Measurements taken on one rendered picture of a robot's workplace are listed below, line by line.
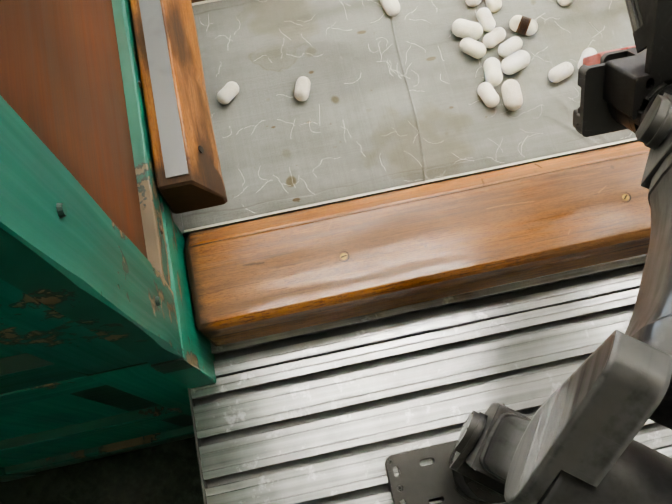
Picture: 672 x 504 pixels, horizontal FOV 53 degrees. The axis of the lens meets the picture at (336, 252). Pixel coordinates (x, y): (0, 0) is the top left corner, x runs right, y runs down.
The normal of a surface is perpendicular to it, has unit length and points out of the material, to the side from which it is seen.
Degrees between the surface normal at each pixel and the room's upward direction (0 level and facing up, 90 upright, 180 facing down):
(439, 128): 0
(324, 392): 0
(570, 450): 44
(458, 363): 0
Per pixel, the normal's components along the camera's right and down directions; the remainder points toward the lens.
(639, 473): 0.16, -0.59
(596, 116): 0.16, 0.50
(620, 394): -0.32, 0.36
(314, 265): 0.00, -0.31
